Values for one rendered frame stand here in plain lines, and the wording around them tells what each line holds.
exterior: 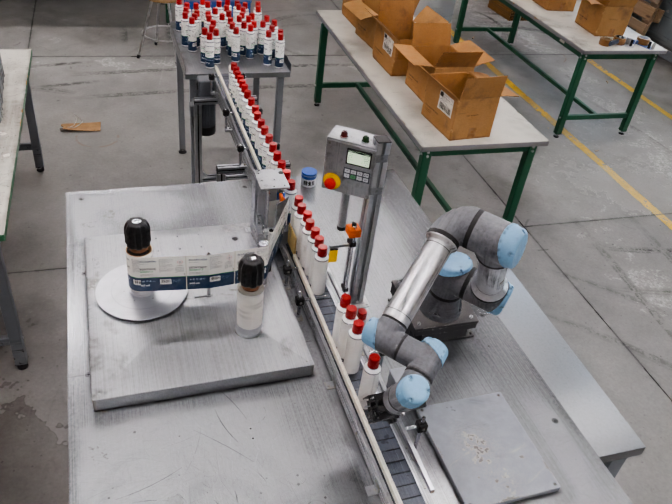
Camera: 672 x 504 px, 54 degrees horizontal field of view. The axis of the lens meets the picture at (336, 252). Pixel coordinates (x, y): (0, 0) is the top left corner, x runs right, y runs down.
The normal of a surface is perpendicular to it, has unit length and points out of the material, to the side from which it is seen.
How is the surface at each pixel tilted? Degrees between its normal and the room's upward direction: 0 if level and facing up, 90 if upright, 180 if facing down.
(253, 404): 0
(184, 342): 0
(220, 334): 0
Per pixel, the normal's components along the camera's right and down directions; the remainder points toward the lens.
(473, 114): 0.37, 0.60
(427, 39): 0.32, 0.38
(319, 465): 0.11, -0.79
